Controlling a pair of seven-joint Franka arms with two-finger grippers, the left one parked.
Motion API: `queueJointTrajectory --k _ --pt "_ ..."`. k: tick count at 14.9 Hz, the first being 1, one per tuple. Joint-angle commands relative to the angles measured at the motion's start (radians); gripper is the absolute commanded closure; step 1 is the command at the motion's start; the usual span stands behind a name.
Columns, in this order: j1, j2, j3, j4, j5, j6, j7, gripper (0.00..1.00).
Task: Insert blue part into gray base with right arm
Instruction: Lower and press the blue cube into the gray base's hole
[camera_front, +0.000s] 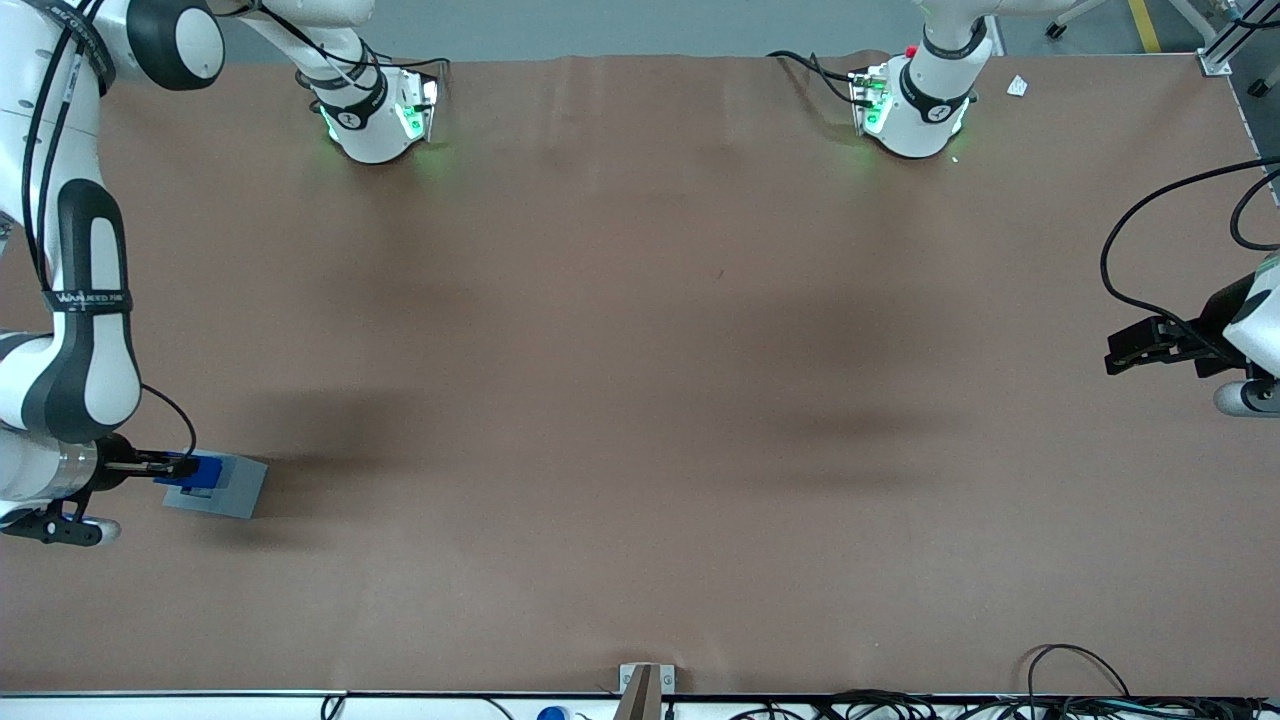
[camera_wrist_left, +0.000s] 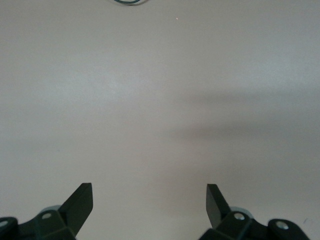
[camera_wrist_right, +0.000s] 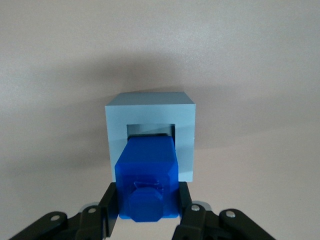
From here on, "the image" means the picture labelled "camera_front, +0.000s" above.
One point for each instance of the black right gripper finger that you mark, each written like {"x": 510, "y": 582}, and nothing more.
{"x": 160, "y": 462}
{"x": 170, "y": 479}

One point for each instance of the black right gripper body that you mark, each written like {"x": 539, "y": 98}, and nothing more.
{"x": 114, "y": 465}

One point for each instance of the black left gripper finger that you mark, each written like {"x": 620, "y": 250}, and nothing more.
{"x": 1145, "y": 335}
{"x": 1150, "y": 359}

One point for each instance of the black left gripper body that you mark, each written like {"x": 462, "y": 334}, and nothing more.
{"x": 1207, "y": 345}

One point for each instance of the blue plastic part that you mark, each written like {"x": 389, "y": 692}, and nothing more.
{"x": 208, "y": 472}

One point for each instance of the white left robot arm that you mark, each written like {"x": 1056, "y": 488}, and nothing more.
{"x": 920, "y": 120}

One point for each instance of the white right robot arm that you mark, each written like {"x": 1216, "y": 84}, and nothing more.
{"x": 90, "y": 380}

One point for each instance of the gray hollow square base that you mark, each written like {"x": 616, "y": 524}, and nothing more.
{"x": 243, "y": 488}

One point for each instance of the small white paper scrap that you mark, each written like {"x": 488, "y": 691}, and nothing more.
{"x": 1017, "y": 86}

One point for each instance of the grey chair leg with caster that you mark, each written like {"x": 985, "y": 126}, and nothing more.
{"x": 1065, "y": 18}

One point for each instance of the brown table cover sheet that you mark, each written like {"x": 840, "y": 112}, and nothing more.
{"x": 640, "y": 400}

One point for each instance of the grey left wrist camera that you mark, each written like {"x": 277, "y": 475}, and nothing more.
{"x": 1245, "y": 398}

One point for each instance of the aluminium frame post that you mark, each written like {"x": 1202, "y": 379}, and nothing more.
{"x": 1225, "y": 50}

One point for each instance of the grey metal camera bracket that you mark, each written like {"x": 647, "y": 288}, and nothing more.
{"x": 640, "y": 690}

